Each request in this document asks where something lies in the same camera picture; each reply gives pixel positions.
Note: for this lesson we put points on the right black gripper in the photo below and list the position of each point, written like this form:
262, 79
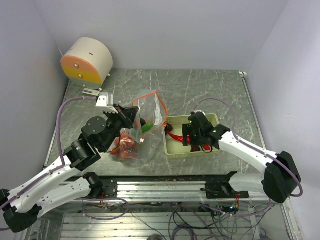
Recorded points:
187, 129

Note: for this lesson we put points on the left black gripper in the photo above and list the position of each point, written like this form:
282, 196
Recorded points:
127, 115

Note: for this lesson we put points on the red chili pepper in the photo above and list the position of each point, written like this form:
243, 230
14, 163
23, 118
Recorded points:
206, 147
175, 137

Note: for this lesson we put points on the dark purple plum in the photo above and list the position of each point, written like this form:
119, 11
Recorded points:
168, 128
142, 122
195, 148

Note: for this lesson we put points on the dark purple plum top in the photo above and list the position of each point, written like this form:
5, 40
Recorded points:
168, 128

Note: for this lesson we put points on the green chili pepper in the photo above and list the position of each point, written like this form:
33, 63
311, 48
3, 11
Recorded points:
147, 127

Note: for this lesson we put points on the clear zip bag orange zipper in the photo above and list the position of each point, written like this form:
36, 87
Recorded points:
139, 143

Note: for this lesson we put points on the red cherry bunch with leaves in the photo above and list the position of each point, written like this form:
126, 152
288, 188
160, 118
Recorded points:
124, 147

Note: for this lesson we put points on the dark purple plum bottom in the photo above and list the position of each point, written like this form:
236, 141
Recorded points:
195, 148

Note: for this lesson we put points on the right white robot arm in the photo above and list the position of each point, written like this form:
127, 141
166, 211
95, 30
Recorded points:
278, 175

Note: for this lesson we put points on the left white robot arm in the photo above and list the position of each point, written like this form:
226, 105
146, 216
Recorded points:
24, 205

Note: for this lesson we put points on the cream plastic basket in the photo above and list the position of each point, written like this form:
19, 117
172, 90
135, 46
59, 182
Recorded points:
174, 149

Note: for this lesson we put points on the round pastel drawer cabinet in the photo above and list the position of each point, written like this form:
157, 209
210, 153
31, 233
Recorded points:
87, 63

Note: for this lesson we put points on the white corner clip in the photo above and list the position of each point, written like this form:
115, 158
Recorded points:
243, 74

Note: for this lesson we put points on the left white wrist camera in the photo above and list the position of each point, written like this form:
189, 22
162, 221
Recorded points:
105, 99

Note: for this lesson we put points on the small white metal bracket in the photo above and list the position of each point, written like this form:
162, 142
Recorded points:
90, 92

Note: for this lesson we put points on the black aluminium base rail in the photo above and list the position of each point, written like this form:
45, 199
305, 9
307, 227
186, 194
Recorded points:
168, 188

